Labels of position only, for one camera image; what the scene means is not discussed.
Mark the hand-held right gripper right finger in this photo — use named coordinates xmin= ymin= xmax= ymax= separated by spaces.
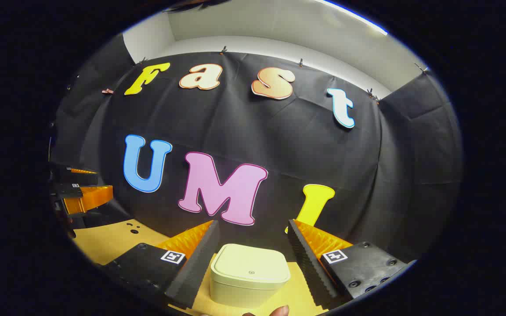
xmin=286 ymin=219 xmax=417 ymax=310

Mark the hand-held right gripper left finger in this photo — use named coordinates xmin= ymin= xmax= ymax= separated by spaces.
xmin=103 ymin=219 xmax=220 ymax=310

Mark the pale green desktop garbage bin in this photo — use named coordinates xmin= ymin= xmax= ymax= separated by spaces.
xmin=210 ymin=244 xmax=291 ymax=309

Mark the wooden desktop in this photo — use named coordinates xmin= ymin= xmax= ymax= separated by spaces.
xmin=71 ymin=219 xmax=328 ymax=316

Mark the black backdrop cloth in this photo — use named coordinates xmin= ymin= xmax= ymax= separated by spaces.
xmin=49 ymin=33 xmax=463 ymax=264

